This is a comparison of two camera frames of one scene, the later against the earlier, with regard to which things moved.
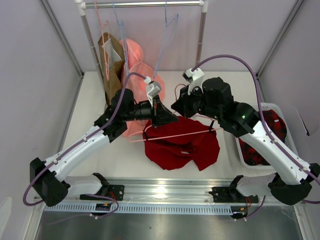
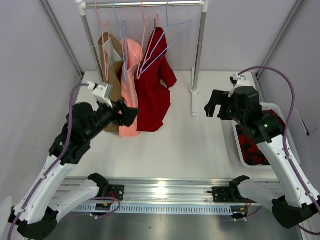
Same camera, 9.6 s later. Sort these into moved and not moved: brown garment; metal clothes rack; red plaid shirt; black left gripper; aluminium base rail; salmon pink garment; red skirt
Moved: red skirt; black left gripper
Not moved: red plaid shirt; salmon pink garment; aluminium base rail; brown garment; metal clothes rack
